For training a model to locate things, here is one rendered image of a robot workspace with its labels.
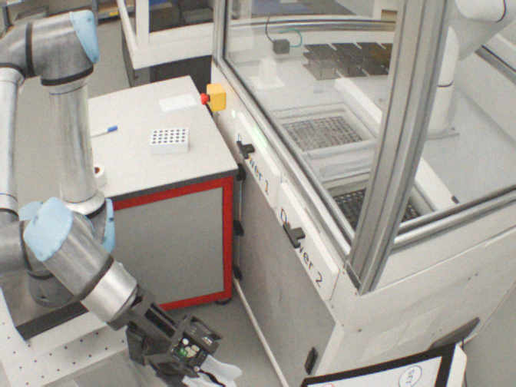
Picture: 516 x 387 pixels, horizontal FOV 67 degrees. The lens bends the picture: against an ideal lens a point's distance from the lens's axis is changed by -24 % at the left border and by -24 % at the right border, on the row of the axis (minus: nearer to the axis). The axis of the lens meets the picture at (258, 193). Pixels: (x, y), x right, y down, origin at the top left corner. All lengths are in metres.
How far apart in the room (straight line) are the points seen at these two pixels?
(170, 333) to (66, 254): 0.15
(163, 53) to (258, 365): 1.32
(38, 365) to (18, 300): 0.17
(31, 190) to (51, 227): 2.27
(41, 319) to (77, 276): 0.61
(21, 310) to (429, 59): 1.02
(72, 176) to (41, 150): 2.18
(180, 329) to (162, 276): 1.23
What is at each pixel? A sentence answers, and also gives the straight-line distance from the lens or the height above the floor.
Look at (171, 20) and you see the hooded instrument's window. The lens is 1.95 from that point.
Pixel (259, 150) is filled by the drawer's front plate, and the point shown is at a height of 0.92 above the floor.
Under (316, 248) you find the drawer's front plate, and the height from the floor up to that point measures 0.92.
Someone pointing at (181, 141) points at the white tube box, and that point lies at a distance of 1.53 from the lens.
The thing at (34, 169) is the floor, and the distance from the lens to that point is 2.95.
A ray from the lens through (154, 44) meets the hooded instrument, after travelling 1.97.
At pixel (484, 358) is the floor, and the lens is 2.20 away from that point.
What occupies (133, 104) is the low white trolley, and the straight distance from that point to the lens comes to 1.83.
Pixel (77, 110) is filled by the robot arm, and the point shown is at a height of 1.27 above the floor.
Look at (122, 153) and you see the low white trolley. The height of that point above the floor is 0.76.
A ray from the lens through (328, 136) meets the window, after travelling 0.98.
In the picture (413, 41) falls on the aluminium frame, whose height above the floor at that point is 1.48.
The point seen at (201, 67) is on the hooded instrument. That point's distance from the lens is 2.10.
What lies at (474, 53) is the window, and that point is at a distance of 0.74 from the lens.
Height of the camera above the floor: 1.71
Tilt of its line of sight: 43 degrees down
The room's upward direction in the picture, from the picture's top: 4 degrees clockwise
